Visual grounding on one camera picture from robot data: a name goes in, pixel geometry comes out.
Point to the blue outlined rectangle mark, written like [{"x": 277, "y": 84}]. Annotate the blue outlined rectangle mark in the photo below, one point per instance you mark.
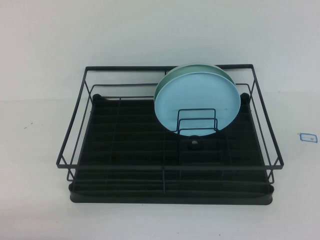
[{"x": 307, "y": 137}]

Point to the green round plate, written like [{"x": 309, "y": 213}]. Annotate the green round plate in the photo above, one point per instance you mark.
[{"x": 200, "y": 68}]

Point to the light blue round plate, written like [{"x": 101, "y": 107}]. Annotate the light blue round plate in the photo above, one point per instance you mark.
[{"x": 195, "y": 95}]

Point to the black round drain plug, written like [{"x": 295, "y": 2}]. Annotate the black round drain plug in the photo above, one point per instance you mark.
[{"x": 193, "y": 144}]

